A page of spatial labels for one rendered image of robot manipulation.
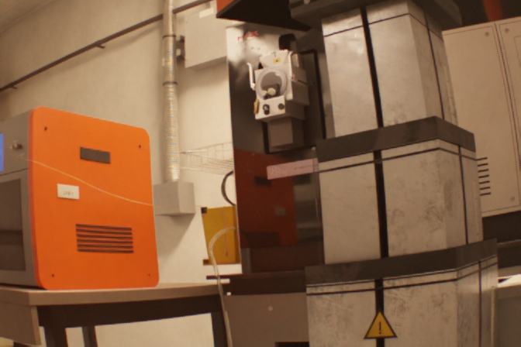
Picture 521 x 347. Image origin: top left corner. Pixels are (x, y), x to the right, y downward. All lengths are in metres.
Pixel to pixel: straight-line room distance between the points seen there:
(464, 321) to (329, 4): 0.37
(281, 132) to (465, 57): 0.52
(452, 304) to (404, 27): 0.29
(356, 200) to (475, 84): 0.86
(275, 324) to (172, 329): 1.86
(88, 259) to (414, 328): 0.98
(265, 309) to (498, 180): 0.67
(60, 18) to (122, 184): 3.00
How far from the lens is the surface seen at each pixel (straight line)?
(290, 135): 1.50
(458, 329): 0.55
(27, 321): 1.23
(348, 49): 0.65
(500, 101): 1.41
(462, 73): 1.44
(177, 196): 3.08
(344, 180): 0.61
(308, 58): 1.61
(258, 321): 1.54
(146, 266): 1.55
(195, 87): 3.26
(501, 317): 0.72
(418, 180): 0.57
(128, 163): 1.54
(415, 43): 0.62
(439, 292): 0.55
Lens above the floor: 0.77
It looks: 11 degrees up
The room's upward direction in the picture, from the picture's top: 4 degrees counter-clockwise
